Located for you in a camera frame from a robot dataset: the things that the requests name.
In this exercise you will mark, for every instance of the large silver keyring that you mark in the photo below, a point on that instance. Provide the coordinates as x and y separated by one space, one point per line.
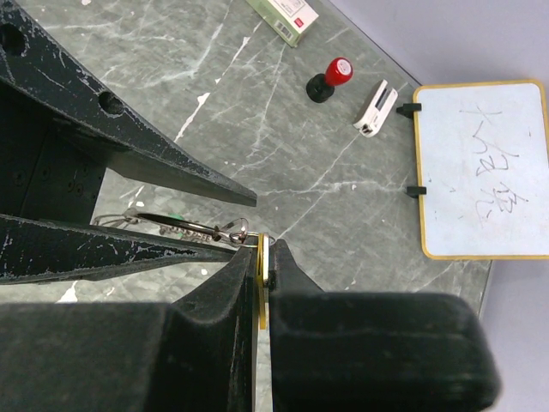
233 233

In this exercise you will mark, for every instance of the yellow tagged key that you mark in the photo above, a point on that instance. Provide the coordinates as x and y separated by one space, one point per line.
263 391

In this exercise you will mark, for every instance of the white green cardboard box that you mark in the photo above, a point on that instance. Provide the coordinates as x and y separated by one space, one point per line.
290 19

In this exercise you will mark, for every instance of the red black stamp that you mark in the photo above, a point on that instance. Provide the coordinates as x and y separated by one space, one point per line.
322 86

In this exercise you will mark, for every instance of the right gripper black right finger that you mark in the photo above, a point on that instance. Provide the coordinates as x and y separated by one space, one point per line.
363 351

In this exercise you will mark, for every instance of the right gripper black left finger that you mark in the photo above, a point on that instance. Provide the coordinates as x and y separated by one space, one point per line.
195 354

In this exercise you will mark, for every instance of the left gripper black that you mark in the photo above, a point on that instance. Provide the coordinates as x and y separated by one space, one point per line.
55 117

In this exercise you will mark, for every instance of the small whiteboard yellow frame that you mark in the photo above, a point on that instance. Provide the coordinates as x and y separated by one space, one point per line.
482 169

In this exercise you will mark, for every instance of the silver keys bunch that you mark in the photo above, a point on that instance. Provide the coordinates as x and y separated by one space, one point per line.
128 219

